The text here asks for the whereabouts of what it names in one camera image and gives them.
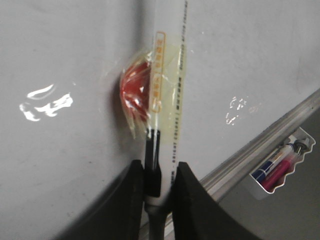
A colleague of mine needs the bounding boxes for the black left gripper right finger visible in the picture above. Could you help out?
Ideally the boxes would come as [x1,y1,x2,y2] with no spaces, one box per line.
[172,162,259,240]

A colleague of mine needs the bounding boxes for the aluminium whiteboard frame rail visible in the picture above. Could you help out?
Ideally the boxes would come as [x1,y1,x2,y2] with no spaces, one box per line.
[139,87,320,240]

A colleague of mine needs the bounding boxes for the blue white marker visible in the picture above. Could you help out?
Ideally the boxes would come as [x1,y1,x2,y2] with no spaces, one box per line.
[251,143,294,183]

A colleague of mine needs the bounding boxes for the white black whiteboard marker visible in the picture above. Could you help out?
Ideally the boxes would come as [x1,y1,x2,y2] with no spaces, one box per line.
[144,0,189,240]

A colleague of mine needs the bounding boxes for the white tray hook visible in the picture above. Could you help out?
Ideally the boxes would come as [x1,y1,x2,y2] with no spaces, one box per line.
[293,137,310,155]

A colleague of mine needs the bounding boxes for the red pink marker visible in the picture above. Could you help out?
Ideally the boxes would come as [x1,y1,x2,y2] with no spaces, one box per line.
[261,153,297,192]

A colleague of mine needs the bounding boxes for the white wavy marker tray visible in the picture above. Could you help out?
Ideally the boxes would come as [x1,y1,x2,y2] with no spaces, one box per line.
[243,127,316,200]

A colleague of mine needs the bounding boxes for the red round magnet with tape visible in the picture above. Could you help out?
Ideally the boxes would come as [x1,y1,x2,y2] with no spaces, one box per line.
[119,51,151,139]

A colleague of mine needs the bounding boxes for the white glossy whiteboard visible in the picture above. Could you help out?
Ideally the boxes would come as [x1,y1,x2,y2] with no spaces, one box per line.
[0,0,320,240]

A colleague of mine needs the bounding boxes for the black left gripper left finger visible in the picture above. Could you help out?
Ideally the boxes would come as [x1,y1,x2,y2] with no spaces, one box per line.
[56,159,144,240]

